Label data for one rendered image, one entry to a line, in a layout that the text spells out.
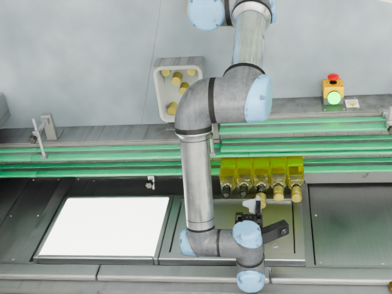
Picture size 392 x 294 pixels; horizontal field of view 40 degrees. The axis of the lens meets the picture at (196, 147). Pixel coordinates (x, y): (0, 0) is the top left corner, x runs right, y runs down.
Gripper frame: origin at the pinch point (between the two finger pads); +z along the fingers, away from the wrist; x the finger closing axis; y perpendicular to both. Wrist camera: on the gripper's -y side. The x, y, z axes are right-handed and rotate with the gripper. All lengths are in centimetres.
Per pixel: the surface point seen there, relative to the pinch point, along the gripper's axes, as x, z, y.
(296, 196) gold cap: -0.6, 2.4, -11.5
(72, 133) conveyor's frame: -7, 38, 74
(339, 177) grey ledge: 12.6, 30.3, -28.5
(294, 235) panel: 13.9, -0.3, -10.6
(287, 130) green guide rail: -13.4, 22.4, -9.8
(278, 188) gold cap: -1.8, 5.0, -6.0
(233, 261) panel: 12.4, -13.4, 9.0
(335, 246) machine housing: 16.3, -3.0, -23.6
